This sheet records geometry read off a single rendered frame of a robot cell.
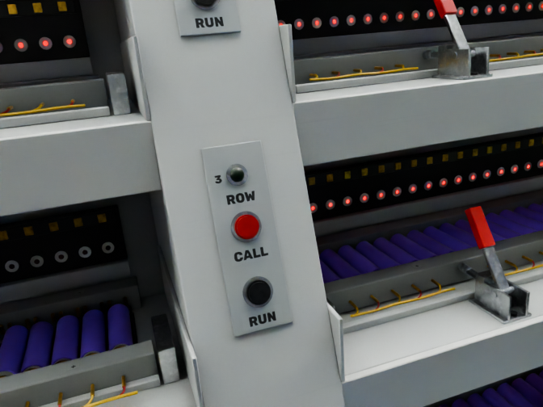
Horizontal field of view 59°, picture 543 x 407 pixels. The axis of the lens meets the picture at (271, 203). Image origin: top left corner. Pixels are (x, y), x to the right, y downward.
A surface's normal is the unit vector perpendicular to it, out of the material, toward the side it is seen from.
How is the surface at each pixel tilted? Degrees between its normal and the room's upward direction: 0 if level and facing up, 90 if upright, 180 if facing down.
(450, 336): 18
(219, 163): 90
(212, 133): 90
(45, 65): 108
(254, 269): 90
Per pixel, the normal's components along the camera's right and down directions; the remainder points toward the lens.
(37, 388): 0.32, 0.28
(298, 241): 0.29, -0.02
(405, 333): -0.08, -0.94
